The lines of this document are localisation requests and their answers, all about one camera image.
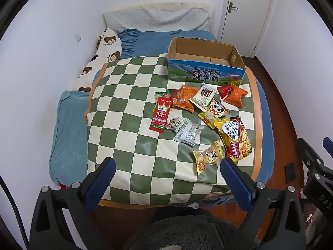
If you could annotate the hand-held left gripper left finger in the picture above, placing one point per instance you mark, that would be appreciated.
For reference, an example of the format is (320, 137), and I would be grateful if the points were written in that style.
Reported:
(102, 185)

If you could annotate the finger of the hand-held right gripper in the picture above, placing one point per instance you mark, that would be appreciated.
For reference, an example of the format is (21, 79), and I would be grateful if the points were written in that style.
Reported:
(308, 153)
(328, 144)

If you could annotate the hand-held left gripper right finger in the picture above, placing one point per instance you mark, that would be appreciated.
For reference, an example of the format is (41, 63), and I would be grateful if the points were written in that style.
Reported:
(236, 185)

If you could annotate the brown biscuit packet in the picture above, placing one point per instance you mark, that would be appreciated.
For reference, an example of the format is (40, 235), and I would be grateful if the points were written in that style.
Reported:
(174, 97)

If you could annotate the green candy packet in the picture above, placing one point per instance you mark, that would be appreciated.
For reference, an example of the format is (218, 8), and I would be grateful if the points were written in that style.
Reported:
(162, 95)

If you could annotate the printed cardboard box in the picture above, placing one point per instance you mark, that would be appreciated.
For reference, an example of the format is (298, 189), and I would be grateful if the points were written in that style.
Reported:
(205, 73)

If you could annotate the black floor object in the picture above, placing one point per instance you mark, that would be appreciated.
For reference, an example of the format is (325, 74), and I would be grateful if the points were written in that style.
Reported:
(290, 173)

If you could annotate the yellow clear chip packet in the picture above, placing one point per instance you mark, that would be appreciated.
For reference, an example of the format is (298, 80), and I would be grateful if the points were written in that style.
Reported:
(208, 157)

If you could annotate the red yellow instant noodle packet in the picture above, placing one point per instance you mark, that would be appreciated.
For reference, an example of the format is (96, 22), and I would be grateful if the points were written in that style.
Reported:
(236, 140)

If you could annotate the yellow snack packet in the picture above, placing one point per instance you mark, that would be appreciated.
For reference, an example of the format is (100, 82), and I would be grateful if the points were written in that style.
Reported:
(208, 121)

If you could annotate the grey white snack packet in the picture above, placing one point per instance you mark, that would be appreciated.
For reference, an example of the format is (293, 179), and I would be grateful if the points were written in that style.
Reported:
(188, 132)

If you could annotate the grey fleece clothing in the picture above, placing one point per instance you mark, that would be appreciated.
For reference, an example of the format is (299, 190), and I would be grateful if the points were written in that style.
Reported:
(179, 229)

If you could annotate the panda print snack packet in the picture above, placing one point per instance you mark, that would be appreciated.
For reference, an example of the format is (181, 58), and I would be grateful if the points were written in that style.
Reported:
(217, 109)

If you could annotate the green white checkered mat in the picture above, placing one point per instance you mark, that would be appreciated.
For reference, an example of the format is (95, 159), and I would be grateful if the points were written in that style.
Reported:
(124, 104)

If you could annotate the orange crinkled snack packet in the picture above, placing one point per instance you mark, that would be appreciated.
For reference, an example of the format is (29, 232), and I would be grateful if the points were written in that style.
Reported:
(235, 96)

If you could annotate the long red sausage packet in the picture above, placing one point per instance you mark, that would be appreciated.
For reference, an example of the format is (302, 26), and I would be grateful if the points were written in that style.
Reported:
(160, 117)

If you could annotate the white chocolate stick packet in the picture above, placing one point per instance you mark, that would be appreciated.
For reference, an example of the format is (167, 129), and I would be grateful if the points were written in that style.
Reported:
(204, 96)

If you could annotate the small red snack packet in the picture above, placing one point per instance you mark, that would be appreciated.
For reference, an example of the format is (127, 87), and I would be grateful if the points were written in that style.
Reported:
(223, 91)

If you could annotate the orange labelled snack packet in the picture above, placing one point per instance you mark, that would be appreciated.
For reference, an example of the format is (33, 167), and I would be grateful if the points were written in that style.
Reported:
(187, 96)

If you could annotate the bear print pillow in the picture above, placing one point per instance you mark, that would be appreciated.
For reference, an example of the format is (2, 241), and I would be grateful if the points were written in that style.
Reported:
(104, 47)

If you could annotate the white door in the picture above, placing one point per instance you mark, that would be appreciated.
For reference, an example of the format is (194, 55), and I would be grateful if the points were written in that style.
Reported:
(247, 18)

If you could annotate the grey quilted pillow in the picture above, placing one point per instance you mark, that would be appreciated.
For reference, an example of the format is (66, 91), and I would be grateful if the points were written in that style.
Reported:
(156, 18)

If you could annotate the cream cloth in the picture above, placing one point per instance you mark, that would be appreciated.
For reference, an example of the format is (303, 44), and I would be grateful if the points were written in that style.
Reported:
(171, 4)

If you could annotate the white wall socket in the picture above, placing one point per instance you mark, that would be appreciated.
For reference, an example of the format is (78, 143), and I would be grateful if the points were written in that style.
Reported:
(77, 37)

